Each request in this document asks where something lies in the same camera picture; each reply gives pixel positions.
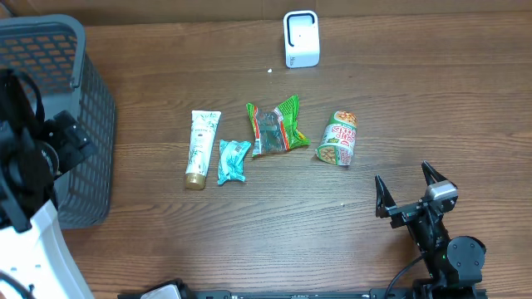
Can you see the white cosmetic tube gold cap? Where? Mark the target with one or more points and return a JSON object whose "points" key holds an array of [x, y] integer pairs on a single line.
{"points": [[203, 131]]}

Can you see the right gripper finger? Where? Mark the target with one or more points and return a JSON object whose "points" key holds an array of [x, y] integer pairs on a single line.
{"points": [[432, 176], [384, 201]]}

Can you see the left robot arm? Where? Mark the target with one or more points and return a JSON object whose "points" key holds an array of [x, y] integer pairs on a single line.
{"points": [[35, 152]]}

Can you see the grey plastic mesh basket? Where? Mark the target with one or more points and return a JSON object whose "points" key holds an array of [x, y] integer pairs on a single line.
{"points": [[52, 51]]}

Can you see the green snack bag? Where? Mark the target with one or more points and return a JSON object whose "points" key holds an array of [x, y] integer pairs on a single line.
{"points": [[276, 131]]}

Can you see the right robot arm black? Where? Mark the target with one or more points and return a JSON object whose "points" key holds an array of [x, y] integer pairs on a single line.
{"points": [[454, 264]]}

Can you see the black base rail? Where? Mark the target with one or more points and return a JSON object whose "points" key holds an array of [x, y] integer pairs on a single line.
{"points": [[179, 289]]}

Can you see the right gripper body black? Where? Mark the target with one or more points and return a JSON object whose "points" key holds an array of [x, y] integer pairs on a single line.
{"points": [[403, 214]]}

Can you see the green cup noodles container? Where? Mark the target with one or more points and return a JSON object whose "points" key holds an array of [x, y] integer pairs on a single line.
{"points": [[339, 139]]}

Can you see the teal snack packet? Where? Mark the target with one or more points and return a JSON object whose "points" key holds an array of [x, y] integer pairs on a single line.
{"points": [[231, 160]]}

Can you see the white barcode scanner stand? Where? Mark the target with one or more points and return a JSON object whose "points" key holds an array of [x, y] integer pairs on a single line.
{"points": [[301, 39]]}

